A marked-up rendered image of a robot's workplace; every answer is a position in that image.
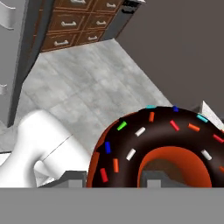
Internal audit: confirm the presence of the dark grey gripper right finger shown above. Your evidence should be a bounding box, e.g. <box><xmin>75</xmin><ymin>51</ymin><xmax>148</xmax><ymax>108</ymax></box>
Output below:
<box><xmin>141</xmin><ymin>170</ymin><xmax>191</xmax><ymax>188</ymax></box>

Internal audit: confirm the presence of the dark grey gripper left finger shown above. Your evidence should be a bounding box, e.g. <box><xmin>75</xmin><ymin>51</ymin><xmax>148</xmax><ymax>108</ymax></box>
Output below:
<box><xmin>38</xmin><ymin>171</ymin><xmax>88</xmax><ymax>188</ymax></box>

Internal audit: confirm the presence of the chocolate donut with sprinkles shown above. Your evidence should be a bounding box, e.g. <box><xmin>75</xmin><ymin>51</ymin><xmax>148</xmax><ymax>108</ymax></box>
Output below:
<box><xmin>86</xmin><ymin>105</ymin><xmax>224</xmax><ymax>188</ymax></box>

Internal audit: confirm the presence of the brown drawer cabinet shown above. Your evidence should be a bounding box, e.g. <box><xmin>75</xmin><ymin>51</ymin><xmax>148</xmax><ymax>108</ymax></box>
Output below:
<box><xmin>39</xmin><ymin>0</ymin><xmax>124</xmax><ymax>53</ymax></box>

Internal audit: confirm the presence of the black appliance in grey housing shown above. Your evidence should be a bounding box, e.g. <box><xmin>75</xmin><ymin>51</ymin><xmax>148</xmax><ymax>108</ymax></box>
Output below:
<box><xmin>101</xmin><ymin>0</ymin><xmax>146</xmax><ymax>41</ymax></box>

